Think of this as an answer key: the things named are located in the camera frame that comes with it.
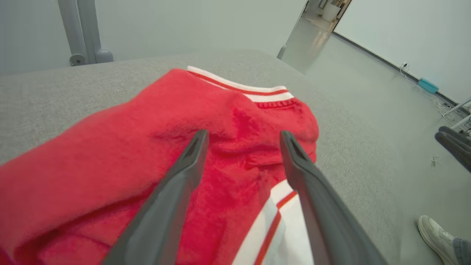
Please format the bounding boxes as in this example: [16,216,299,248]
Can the white metal table legs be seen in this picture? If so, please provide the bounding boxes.
[443,97,471,130]

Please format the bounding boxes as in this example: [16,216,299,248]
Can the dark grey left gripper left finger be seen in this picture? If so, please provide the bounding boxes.
[101,129,209,265]

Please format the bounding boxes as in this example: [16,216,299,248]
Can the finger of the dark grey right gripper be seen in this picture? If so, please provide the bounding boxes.
[435,132,471,173]
[438,126,471,145]

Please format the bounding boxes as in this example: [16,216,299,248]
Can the teal box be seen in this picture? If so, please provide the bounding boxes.
[418,78,439,94]

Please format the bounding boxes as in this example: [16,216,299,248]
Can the grey metal post with bracket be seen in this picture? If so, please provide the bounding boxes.
[57,0,114,67]

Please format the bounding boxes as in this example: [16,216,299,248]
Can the white floor cables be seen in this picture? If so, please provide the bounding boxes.
[400,63,455,113]

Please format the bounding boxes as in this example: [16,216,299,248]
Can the red basketball jersey white trim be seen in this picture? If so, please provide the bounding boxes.
[0,66,320,265]

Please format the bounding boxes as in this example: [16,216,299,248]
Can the blue jeans leg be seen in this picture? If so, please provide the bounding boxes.
[453,237,471,265]

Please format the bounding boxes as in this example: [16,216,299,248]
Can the white sneaker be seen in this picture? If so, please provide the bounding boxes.
[418,215,460,265]

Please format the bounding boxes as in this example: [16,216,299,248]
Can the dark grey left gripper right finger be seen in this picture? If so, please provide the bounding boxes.
[279,131,389,265]

